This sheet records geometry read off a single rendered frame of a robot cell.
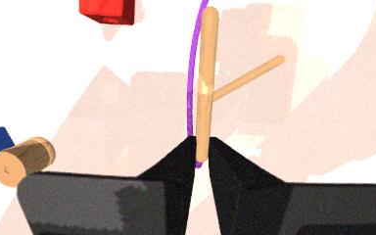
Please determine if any wooden stick with purple string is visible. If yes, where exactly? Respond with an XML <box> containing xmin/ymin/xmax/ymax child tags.
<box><xmin>187</xmin><ymin>0</ymin><xmax>219</xmax><ymax>169</ymax></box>

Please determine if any wooden spool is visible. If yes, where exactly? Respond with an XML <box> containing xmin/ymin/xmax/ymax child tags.
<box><xmin>0</xmin><ymin>136</ymin><xmax>56</xmax><ymax>188</ymax></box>

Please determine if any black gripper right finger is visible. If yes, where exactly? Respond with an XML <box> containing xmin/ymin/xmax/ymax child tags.
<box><xmin>208</xmin><ymin>136</ymin><xmax>376</xmax><ymax>235</ymax></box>

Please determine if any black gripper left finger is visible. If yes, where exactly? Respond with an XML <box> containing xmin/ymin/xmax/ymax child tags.
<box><xmin>16</xmin><ymin>136</ymin><xmax>197</xmax><ymax>235</ymax></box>

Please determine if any tan wooden stick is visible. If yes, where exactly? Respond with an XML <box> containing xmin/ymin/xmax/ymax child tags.
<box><xmin>212</xmin><ymin>56</ymin><xmax>285</xmax><ymax>102</ymax></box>

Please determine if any red wooden block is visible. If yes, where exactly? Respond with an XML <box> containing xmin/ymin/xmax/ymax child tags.
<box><xmin>78</xmin><ymin>0</ymin><xmax>135</xmax><ymax>25</ymax></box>

